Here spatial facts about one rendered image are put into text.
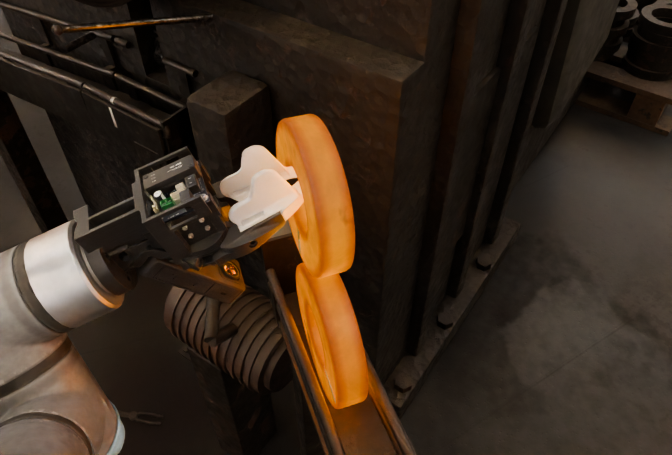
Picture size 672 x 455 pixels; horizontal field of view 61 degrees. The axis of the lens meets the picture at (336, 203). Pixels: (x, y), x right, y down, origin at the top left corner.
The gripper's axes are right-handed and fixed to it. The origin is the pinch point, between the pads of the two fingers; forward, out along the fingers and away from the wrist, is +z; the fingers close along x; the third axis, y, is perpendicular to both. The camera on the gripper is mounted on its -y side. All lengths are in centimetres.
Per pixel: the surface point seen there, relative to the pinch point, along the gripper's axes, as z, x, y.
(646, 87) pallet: 123, 86, -112
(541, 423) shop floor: 25, 0, -99
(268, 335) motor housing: -14.4, 7.5, -31.7
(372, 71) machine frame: 13.0, 17.6, -4.5
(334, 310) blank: -3.1, -8.6, -8.6
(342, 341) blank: -3.6, -11.2, -10.0
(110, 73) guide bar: -23, 58, -11
